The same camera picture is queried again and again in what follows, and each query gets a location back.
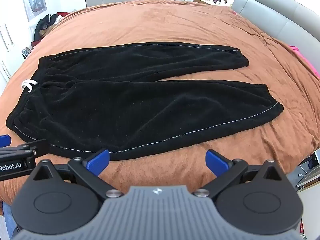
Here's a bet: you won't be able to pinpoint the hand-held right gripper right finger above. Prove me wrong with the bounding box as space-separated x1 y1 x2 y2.
194 149 290 198

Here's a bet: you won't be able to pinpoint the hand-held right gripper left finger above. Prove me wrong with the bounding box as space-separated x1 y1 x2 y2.
32 148 123 198

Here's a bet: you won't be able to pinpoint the black pants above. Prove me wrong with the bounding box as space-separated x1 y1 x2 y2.
6 41 284 161

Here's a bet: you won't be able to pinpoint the person's blue jeans leg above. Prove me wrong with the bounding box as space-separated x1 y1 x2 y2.
2 201 19 238

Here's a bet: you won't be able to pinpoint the cluttered side table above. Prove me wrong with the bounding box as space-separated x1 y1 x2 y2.
296 149 320 190

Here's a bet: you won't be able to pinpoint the white rack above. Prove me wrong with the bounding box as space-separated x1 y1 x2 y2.
0 24 13 80

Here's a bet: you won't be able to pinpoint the black jacket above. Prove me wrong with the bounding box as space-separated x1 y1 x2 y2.
31 12 59 48

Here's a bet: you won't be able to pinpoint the pink cloth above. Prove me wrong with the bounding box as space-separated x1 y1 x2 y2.
289 44 320 79

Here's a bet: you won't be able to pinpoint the brown blanket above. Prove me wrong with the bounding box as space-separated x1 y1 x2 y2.
0 0 320 205

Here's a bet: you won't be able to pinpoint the grey padded headboard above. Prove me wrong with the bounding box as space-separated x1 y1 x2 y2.
231 0 320 80

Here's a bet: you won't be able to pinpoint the wooden desk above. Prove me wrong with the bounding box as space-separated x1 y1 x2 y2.
194 0 232 6

